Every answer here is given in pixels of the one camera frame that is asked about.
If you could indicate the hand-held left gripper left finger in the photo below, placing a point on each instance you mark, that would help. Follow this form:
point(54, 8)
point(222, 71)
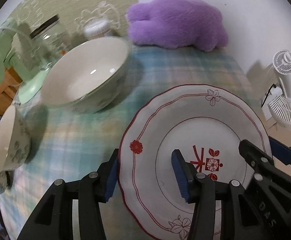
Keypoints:
point(110, 177)

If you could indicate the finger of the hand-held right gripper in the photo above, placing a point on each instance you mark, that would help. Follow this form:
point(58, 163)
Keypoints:
point(280, 150)
point(253, 155)

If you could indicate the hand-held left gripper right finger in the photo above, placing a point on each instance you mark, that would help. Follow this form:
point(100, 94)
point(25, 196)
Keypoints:
point(179, 170)

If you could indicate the white plate with red pattern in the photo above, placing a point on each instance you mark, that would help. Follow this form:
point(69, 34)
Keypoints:
point(160, 130)

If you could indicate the plaid tablecloth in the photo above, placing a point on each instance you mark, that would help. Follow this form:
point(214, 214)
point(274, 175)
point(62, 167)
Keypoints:
point(73, 135)

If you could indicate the white clip fan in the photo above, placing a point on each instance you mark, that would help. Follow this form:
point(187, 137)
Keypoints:
point(290, 80)

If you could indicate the green desk fan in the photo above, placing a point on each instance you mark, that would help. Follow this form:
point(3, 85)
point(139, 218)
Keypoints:
point(33, 85)

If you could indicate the purple plush toy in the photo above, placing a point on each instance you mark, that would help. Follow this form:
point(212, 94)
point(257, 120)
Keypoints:
point(175, 22)

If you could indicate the cotton swab container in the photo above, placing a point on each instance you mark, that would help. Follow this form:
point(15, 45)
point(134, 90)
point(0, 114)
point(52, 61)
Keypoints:
point(95, 28)

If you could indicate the glass jar mug with lid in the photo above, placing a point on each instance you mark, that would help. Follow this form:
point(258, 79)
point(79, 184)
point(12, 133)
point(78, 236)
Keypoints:
point(45, 27)

